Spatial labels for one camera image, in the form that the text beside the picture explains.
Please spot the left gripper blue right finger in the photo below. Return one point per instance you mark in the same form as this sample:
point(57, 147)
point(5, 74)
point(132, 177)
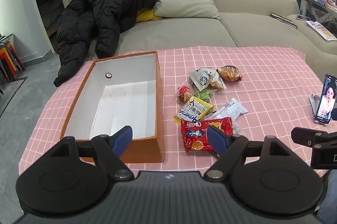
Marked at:
point(231, 150)

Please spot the stacked coloured stools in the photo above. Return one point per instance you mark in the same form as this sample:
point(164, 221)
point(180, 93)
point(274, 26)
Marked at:
point(10, 63)

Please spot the black puffer jacket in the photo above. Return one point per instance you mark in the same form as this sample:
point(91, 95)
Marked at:
point(84, 21)

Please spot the dark book on sofa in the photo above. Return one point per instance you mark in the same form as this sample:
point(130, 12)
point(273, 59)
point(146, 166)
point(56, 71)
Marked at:
point(283, 20)

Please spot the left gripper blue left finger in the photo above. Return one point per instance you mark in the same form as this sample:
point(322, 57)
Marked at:
point(107, 152)

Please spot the magazine on sofa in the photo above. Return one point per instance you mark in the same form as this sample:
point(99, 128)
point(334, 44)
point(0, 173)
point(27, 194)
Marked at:
point(321, 30)

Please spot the white yellow snack packet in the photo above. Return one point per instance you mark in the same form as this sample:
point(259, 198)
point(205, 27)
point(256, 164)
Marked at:
point(193, 110)

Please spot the small red clear candy packet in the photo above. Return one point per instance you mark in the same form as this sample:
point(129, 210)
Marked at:
point(183, 94)

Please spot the red snack bag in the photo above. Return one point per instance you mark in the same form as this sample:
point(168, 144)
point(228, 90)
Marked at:
point(194, 134)

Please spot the clear candy bag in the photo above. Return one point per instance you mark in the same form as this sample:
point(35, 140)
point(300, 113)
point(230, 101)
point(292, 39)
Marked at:
point(232, 109)

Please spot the smartphone on stand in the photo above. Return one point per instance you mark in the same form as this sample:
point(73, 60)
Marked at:
point(322, 105)

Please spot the orange cardboard box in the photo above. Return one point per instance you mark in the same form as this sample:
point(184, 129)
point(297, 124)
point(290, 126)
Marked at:
point(116, 92)

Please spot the yellow cushion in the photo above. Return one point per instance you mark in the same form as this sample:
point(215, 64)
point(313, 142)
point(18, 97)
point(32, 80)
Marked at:
point(146, 15)

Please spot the green snack packet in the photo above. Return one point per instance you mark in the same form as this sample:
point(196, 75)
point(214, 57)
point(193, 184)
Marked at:
point(205, 94)

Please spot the beige sofa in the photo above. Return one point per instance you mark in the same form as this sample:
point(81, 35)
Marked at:
point(242, 23)

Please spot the orange noodle snack bag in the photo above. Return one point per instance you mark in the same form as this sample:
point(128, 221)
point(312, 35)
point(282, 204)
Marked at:
point(229, 73)

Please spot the pink checkered tablecloth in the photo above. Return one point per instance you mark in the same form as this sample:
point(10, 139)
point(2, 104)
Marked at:
point(275, 85)

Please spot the white blue snack bag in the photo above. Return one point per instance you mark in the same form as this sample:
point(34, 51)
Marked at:
point(205, 77)

